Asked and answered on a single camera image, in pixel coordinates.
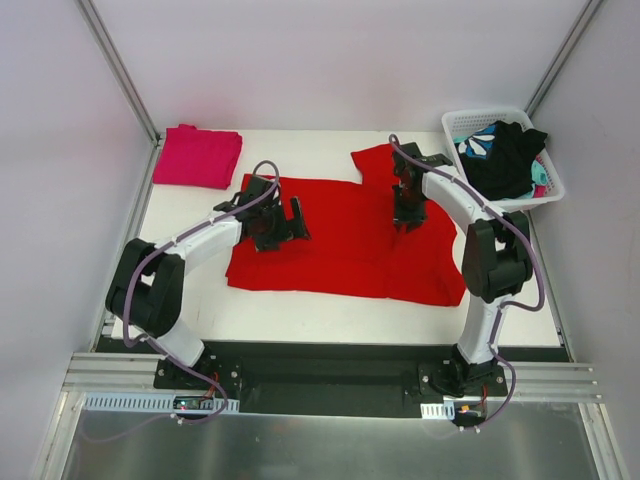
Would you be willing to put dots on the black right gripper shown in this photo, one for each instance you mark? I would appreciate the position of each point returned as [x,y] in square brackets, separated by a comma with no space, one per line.
[409,214]

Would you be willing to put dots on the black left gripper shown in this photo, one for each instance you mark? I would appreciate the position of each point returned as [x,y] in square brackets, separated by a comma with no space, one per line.
[288,220]

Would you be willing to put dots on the red t shirt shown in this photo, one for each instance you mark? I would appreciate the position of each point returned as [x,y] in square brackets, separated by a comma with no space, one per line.
[354,248]

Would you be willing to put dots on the white plastic laundry basket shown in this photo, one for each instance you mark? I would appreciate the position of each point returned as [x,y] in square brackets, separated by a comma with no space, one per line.
[500,153]

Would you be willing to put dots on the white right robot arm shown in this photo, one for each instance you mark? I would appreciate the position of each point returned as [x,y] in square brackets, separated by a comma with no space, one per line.
[496,259]

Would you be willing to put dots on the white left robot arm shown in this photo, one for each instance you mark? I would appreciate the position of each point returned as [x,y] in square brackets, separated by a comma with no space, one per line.
[147,288]

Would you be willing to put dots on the black t shirt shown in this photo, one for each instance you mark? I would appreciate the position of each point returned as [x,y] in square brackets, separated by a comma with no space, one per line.
[505,160]

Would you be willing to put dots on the folded magenta t shirt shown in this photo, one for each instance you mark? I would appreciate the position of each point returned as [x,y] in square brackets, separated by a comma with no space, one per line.
[194,157]

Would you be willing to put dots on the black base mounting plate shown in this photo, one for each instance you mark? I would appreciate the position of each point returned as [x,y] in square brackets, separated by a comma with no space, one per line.
[353,380]

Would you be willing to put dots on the right white cable duct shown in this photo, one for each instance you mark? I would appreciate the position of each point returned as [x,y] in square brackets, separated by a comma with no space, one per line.
[438,411]

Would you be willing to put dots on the white cable duct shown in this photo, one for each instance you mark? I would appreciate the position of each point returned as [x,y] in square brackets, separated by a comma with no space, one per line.
[159,403]
[438,411]

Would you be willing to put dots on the aluminium rail right side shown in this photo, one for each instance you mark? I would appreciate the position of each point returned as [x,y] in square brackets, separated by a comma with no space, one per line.
[553,382]

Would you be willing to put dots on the aluminium rail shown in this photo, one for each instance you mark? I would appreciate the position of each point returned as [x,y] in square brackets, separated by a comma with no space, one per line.
[128,371]
[553,382]

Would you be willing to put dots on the aluminium rail left side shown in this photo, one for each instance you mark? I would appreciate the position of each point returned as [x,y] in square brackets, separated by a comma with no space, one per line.
[128,371]

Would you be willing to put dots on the right aluminium frame post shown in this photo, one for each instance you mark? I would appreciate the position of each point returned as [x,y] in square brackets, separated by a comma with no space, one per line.
[584,19]

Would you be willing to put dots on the aluminium frame post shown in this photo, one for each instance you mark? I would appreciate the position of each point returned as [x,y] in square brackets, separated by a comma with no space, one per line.
[96,25]
[584,19]

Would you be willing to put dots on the left white cable duct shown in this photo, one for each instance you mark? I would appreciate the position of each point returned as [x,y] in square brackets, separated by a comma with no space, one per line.
[159,403]

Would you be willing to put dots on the left aluminium frame post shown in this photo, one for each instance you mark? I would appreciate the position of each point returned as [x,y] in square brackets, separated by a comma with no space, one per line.
[96,25]

